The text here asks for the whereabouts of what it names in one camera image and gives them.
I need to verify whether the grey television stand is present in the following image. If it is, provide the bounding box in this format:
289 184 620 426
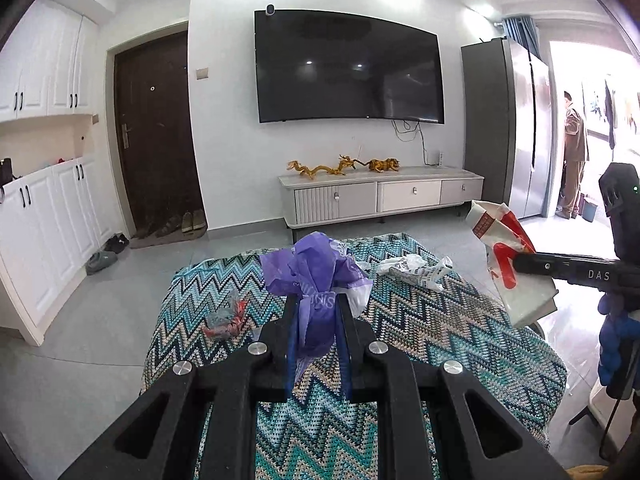
277 166 485 231

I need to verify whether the grey slipper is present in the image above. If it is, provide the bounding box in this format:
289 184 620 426
85 251 118 276

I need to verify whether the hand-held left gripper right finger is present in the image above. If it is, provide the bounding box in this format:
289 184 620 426
335 301 571 480

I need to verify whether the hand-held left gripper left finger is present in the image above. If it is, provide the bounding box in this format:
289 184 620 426
60 295 302 480

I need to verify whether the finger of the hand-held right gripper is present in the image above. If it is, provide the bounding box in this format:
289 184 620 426
514 252 619 281

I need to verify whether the blue curtain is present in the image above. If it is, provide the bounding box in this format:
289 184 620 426
501 16 541 58

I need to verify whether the white cabinet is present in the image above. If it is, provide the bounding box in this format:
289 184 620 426
0 156 113 346
0 0 101 123

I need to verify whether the black wall television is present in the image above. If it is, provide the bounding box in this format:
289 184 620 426
254 9 446 125

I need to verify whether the red and grey wrapper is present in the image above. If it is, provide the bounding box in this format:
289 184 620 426
202 296 248 339

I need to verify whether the golden dragon figurine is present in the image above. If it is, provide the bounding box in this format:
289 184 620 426
286 155 362 179

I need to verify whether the white lower cabinet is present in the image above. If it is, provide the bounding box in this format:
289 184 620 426
0 156 113 346

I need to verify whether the zigzag knitted blanket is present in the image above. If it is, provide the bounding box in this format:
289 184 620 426
140 232 568 480

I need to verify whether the grey steel refrigerator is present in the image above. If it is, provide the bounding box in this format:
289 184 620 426
460 36 551 220

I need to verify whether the dark brown door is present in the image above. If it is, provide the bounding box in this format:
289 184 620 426
112 30 210 238

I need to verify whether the person's right hand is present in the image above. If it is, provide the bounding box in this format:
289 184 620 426
597 292 640 387

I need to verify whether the white upper cabinet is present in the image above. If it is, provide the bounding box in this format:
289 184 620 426
0 0 101 123

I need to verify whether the purple plastic bag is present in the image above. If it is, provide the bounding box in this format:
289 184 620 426
259 231 373 381

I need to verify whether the white printed plastic bag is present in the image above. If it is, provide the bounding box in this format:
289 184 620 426
375 255 456 293

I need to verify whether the dark hanging garment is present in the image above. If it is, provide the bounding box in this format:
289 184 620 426
602 80 618 150

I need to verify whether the red and white plastic bag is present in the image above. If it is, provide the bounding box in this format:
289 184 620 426
465 200 558 328

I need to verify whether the brown doormat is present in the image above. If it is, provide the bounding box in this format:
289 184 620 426
129 225 208 251

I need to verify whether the black television cable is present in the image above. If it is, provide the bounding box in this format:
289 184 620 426
392 120 438 166

